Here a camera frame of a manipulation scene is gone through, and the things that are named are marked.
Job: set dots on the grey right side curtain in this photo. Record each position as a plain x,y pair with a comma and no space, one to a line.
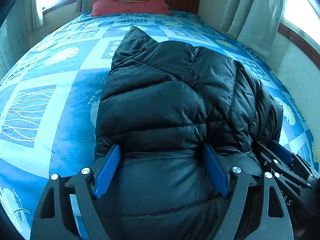
254,23

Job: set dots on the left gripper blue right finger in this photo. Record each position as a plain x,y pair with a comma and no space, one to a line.
254,208

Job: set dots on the blue patterned bed blanket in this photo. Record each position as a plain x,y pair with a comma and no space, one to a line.
50,99

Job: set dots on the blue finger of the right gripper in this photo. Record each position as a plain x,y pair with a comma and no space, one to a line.
281,152
265,159

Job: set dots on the glass wardrobe door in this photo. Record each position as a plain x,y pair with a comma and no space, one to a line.
12,39

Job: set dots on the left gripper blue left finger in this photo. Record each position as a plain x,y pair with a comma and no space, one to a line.
54,218

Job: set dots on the red pillow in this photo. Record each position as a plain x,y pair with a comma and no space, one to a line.
107,7

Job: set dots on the black puffer jacket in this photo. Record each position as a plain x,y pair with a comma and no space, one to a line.
162,101

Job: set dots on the white window curtain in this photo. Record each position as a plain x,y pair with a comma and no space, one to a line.
37,14

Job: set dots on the right side window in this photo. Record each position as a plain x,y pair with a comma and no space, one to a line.
300,24

